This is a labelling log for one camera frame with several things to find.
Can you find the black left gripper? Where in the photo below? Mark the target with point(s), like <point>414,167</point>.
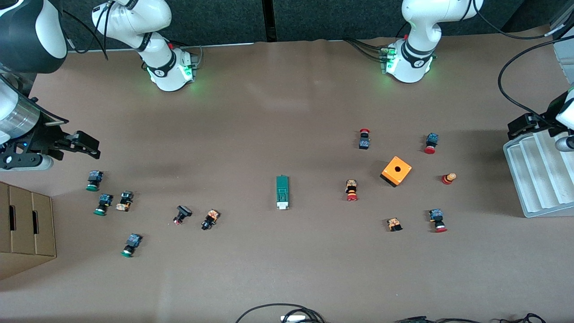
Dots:
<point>536,123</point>

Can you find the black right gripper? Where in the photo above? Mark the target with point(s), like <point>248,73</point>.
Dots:
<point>45,136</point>

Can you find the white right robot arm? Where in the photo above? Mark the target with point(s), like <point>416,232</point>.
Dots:
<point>134,18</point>

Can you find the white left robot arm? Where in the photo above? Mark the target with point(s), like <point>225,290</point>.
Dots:
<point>421,18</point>

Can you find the green push button blue block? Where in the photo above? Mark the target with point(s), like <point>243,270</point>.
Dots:
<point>95,177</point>
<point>133,241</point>
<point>105,199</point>

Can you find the grey ridged plastic tray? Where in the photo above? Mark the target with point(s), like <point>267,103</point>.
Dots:
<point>538,179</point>

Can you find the grey metal cabinet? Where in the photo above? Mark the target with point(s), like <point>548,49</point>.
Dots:
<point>566,58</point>

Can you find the red push button blue block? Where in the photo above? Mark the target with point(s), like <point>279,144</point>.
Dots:
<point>432,139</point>
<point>436,215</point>
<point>364,143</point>

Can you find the red mushroom button head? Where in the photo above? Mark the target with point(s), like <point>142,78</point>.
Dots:
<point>446,179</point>

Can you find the brown cardboard box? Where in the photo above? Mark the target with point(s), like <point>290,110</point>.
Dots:
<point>27,224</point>

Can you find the black flat square button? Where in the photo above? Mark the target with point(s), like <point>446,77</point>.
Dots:
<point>184,211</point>

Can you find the black knob selector orange block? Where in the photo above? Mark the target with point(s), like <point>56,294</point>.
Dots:
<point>210,218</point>

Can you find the orange black contact block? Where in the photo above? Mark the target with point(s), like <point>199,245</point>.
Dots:
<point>394,223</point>

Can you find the red emergency button orange block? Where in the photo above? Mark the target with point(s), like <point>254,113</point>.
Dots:
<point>351,186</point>

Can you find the white power strip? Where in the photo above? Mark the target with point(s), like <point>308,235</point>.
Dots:
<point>293,319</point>

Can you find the black switch orange block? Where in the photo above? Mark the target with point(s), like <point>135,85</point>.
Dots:
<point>125,199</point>

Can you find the orange button enclosure box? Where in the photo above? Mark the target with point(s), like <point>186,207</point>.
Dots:
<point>390,176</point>

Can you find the black vertical post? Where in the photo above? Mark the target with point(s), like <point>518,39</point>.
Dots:
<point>269,18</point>

